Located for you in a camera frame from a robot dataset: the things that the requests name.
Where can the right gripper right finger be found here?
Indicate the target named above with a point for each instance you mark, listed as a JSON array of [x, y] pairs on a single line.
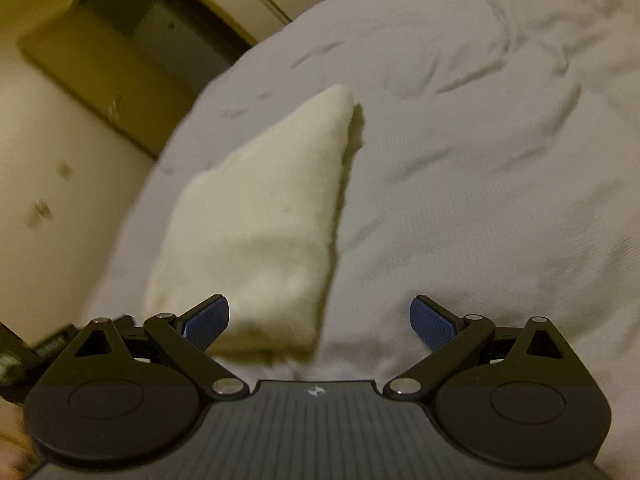
[[452, 341]]

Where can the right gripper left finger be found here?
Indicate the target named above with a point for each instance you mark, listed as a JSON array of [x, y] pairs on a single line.
[[184, 341]]

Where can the cream knit sweater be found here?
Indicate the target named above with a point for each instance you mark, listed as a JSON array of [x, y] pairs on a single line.
[[258, 229]]

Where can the grey duvet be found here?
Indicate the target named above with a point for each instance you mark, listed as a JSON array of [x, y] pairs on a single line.
[[495, 169]]

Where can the wooden door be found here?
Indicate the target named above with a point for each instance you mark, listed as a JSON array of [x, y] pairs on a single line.
[[142, 83]]

